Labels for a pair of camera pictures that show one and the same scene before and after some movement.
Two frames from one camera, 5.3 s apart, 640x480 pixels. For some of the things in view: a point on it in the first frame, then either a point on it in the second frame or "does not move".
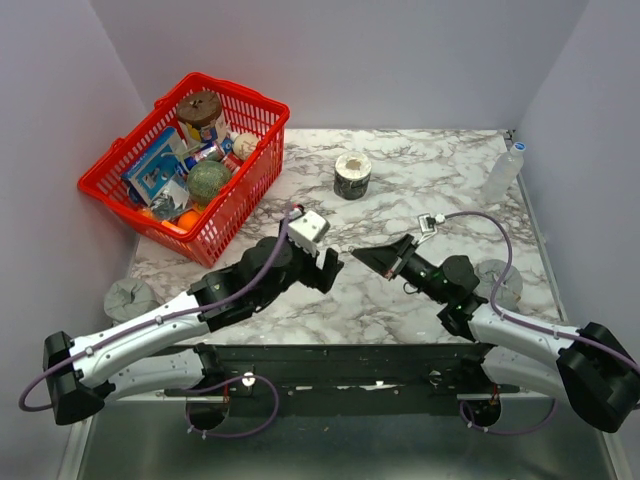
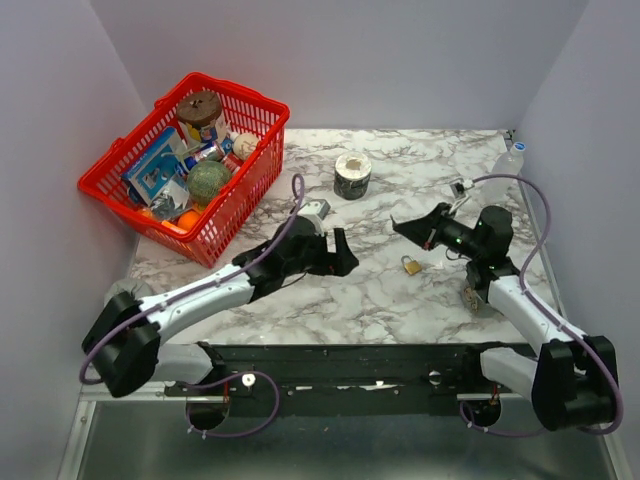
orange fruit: x=187 y=219 does not move
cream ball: x=245 y=144 does not move
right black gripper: x=388 y=258 → x=428 y=230
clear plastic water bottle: x=502 y=174 does not move
